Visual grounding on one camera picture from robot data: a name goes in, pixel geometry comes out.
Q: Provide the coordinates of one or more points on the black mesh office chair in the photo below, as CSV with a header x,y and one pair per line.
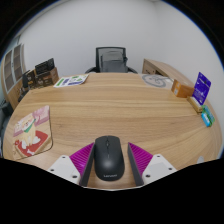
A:
x,y
98,56

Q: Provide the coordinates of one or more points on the blue small pack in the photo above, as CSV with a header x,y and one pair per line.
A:
x,y
206,120

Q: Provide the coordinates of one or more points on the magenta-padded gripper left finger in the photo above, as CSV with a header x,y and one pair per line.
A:
x,y
82,158

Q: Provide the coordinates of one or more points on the white printed paper sheet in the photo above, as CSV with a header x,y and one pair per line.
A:
x,y
71,80

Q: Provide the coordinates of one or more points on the green small pack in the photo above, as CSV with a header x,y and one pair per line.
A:
x,y
210,115

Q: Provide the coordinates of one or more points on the purple card package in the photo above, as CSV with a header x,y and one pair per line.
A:
x,y
202,88

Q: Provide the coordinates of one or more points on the round grey patterned disc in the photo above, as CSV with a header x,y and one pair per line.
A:
x,y
155,80

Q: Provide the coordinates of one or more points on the wooden side cabinet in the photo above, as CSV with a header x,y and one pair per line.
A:
x,y
160,68

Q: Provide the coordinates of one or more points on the black leather sofa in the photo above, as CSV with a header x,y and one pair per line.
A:
x,y
4,115

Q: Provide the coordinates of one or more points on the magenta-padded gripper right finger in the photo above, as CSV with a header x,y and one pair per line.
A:
x,y
140,158

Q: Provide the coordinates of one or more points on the black computer mouse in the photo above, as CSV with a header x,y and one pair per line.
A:
x,y
109,158

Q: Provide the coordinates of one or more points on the open black tray box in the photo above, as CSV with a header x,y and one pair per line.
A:
x,y
45,66

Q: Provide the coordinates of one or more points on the cartoon print mouse pad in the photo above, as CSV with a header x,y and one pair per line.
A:
x,y
31,131

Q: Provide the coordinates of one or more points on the small orange box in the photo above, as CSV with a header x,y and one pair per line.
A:
x,y
182,89

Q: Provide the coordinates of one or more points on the wide brown cardboard box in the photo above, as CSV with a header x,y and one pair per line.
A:
x,y
48,79

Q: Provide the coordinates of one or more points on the wooden shelf unit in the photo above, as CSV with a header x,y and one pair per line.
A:
x,y
11,70

